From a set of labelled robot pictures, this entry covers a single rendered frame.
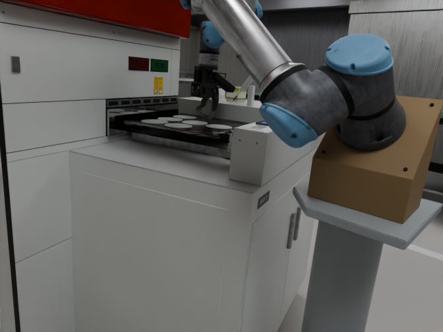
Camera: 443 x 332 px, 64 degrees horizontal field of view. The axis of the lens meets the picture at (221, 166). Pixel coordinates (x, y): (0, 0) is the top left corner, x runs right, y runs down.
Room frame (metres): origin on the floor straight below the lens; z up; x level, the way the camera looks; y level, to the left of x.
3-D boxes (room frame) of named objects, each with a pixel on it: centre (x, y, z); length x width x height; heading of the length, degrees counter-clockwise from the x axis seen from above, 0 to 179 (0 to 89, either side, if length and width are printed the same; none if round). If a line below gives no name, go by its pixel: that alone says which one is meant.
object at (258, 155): (1.14, -0.18, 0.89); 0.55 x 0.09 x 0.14; 155
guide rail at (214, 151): (1.22, 0.12, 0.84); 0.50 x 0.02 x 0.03; 65
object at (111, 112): (1.44, 0.32, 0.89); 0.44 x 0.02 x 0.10; 155
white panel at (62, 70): (1.28, 0.40, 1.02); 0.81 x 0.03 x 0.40; 155
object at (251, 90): (1.53, -0.09, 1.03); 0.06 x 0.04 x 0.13; 65
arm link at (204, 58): (1.39, 0.08, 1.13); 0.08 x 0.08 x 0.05
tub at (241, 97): (1.71, -0.04, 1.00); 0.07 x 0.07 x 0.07; 55
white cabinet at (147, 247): (1.38, -0.01, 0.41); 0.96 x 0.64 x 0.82; 155
